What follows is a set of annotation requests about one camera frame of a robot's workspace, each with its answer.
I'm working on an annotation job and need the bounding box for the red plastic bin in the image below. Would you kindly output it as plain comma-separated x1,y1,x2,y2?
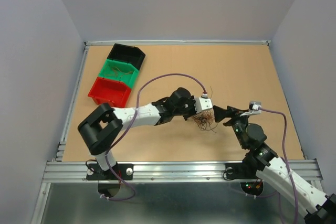
88,77,132,108

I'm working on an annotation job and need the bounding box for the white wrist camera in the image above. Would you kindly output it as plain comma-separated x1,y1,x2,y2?
194,92,213,114
240,101,262,116

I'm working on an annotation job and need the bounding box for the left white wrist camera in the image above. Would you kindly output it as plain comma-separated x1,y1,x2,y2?
194,92,213,114

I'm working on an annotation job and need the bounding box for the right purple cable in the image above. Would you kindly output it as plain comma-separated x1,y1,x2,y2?
245,105,300,224

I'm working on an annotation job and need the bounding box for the aluminium front rail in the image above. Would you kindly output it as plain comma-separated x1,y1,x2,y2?
42,159,323,184

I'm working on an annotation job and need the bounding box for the black plastic bin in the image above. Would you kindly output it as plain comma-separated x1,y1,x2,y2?
107,44,145,70

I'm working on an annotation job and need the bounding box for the orange wire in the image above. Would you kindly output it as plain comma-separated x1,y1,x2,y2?
103,66,133,82

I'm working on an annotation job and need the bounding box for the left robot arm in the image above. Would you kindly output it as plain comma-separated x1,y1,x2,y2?
78,88,201,179

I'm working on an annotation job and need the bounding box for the green plastic bin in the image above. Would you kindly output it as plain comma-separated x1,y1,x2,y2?
98,59,139,89

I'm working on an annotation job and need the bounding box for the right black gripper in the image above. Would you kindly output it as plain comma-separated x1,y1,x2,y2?
212,104,249,149

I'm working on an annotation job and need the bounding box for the cable bundle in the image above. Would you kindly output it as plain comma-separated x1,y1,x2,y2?
191,85,218,134

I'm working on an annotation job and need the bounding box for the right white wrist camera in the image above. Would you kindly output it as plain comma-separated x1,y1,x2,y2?
240,101,262,116

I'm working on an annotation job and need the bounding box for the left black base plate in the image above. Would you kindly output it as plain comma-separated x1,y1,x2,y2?
86,162,133,181

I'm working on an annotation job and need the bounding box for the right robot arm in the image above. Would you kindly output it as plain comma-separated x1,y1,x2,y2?
213,102,335,223

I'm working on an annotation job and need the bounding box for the purple cable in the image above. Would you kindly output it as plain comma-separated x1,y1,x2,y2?
245,105,300,224
104,73,208,201

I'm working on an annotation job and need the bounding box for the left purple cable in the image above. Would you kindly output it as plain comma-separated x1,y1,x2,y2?
104,73,208,201

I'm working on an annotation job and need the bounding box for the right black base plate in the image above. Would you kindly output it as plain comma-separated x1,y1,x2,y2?
224,162,265,180

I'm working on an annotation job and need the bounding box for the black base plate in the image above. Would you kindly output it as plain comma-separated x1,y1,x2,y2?
86,162,133,181
224,162,265,180

